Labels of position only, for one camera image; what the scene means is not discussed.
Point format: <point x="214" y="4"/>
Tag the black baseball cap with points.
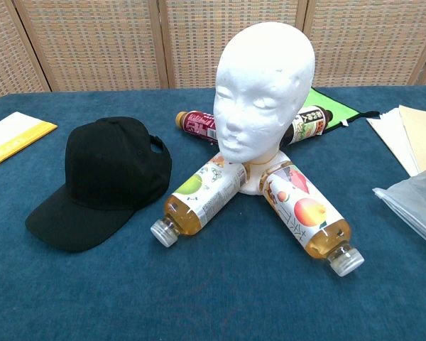
<point x="110" y="170"/>

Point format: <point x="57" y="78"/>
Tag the white yellow envelope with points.
<point x="14" y="138"/>

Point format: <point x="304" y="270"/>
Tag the dark tea bottle white label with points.
<point x="309" y="126"/>

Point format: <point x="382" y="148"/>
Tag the woven folding screen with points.
<point x="92" y="42"/>

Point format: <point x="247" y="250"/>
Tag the red label drink bottle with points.
<point x="195" y="124"/>

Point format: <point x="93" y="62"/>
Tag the tea bottle green apple label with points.
<point x="206" y="192"/>

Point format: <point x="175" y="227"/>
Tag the white paper sheets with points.
<point x="387" y="131"/>

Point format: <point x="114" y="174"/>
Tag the tea bottle peach label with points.
<point x="305" y="209"/>

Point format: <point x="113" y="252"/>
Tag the white foam mannequin head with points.
<point x="262" y="71"/>

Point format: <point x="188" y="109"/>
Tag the grey zip bag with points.
<point x="415" y="199"/>

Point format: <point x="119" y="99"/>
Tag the green microfibre cloth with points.
<point x="326" y="103"/>

